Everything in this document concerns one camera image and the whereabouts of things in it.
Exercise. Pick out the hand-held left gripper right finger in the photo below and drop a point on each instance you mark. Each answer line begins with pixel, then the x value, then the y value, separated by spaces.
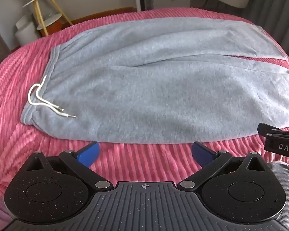
pixel 202 155

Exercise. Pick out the grey curtain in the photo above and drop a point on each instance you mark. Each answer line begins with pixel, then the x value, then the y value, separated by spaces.
pixel 277 9

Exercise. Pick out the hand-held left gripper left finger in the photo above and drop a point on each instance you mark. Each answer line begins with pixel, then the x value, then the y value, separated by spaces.
pixel 88 154

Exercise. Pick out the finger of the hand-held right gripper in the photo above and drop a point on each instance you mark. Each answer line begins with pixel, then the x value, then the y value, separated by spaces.
pixel 277 138

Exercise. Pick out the gold-legged tiered stand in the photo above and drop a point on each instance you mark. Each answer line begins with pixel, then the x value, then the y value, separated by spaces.
pixel 42 16

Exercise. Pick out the grey pants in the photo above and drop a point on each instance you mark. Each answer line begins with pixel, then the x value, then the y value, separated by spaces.
pixel 147 86

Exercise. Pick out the person's grey ribbed clothing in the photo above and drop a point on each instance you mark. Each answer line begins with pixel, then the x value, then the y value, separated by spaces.
pixel 287 192

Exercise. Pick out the white cylindrical bin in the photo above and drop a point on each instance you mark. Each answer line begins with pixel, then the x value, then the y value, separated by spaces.
pixel 26 32

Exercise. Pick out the pink ribbed blanket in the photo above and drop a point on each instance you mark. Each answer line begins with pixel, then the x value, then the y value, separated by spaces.
pixel 12 115

